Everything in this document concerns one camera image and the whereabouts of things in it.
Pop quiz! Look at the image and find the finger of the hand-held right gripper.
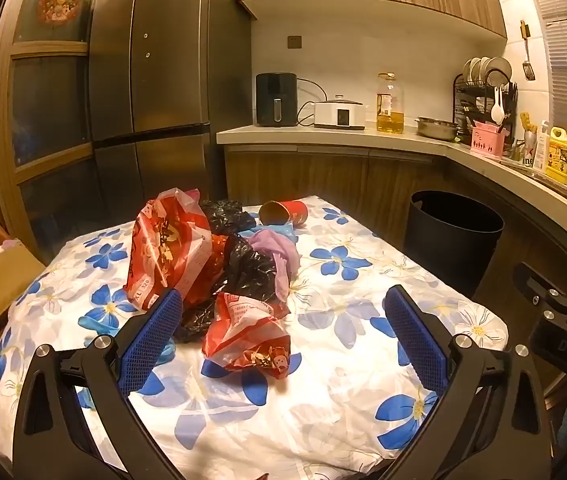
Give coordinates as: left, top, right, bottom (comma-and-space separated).
512, 261, 567, 326

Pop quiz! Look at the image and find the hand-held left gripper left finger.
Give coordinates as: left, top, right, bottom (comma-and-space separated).
13, 287, 184, 480

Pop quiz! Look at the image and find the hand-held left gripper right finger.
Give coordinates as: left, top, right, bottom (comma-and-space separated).
383, 285, 551, 480

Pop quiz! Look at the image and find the large red printed plastic bag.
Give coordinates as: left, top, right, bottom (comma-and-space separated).
123, 187, 214, 311

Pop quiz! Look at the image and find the small red printed plastic bag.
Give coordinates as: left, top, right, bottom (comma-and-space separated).
200, 291, 303, 380

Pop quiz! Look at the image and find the black trash bin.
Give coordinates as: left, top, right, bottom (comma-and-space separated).
403, 190, 505, 301

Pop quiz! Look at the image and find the long black plastic bag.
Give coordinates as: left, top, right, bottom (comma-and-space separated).
176, 234, 291, 343

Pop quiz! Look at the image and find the purple plastic bag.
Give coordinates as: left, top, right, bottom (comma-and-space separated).
247, 229, 301, 303

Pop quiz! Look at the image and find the light blue plastic bag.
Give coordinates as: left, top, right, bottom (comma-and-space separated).
263, 224, 298, 243

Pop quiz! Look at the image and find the small red tin can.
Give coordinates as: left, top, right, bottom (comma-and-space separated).
258, 200, 309, 228

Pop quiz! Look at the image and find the blue floral blanket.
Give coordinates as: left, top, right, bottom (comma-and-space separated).
0, 194, 509, 480

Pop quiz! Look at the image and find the yellow detergent bottle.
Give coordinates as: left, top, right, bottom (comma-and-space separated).
546, 122, 567, 186

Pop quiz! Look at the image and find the white plastic bottle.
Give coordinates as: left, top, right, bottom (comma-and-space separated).
533, 121, 550, 171

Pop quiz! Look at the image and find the silver drink can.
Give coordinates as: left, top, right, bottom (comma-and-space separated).
521, 130, 537, 167

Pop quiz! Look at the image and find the pink utensil holder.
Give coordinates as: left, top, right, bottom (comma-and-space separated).
470, 121, 507, 157

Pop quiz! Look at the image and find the kitchen counter with wooden cabinets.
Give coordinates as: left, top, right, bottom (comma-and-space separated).
216, 124, 567, 311

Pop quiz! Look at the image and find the white rice spoon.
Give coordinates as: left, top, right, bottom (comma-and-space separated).
491, 86, 505, 126

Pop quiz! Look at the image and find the steel pot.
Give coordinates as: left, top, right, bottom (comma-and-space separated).
415, 116, 460, 142

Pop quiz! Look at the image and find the black dish rack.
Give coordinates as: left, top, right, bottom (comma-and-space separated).
453, 72, 518, 148

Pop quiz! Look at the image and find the hanging metal spatula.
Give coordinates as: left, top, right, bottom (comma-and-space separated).
520, 20, 535, 82

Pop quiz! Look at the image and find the row of white plates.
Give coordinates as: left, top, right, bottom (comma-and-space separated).
463, 56, 513, 88

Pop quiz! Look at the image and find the cooking oil bottle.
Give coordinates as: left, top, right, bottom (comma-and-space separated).
376, 72, 406, 135

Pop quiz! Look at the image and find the white electric cooker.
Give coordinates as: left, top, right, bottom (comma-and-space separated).
313, 94, 368, 131

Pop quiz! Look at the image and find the dark steel refrigerator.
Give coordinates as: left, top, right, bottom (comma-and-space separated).
87, 0, 260, 213

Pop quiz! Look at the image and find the black air fryer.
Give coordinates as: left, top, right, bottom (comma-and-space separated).
256, 72, 298, 128

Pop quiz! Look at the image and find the wooden framed glass door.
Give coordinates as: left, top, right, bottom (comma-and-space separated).
0, 0, 129, 261

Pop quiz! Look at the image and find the red round door decoration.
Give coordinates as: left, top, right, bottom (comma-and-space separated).
37, 0, 84, 25

